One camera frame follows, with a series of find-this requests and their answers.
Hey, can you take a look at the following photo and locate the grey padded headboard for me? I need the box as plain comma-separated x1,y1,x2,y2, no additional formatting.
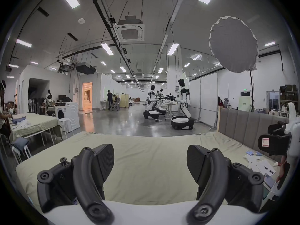
217,107,290,161

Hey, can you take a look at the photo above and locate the white round stool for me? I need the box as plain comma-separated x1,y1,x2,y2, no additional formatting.
58,118,74,136

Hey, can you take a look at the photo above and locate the white chair with blue cloth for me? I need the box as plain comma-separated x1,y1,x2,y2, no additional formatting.
10,137,32,159

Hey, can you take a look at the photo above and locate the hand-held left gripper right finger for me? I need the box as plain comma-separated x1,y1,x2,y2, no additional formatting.
186,145,265,223

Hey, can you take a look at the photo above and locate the white humanoid wheeled robot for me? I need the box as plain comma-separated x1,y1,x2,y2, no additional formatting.
143,84,160,120
155,88,167,115
171,78,195,131

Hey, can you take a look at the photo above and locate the round white softbox lamp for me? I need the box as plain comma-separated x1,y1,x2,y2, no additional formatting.
209,16,259,113

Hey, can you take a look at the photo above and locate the pale green sign board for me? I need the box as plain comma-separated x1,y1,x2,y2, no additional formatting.
238,96,251,112

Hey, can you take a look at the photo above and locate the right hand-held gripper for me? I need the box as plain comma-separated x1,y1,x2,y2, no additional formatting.
258,102,300,192

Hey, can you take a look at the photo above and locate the shelf with cartons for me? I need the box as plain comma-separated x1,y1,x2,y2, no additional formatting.
278,84,300,117

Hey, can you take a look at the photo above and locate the bed with pale green sheet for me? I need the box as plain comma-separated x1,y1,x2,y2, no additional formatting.
16,131,282,210

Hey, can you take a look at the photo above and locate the person's right hand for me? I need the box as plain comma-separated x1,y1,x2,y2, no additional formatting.
276,156,291,183

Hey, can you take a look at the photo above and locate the table with pale green sheet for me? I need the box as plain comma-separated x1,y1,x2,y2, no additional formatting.
9,113,64,148

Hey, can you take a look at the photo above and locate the white washing machine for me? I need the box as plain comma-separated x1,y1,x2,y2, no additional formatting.
55,101,80,130

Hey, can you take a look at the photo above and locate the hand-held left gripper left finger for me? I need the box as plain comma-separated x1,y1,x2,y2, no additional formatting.
37,144,115,225

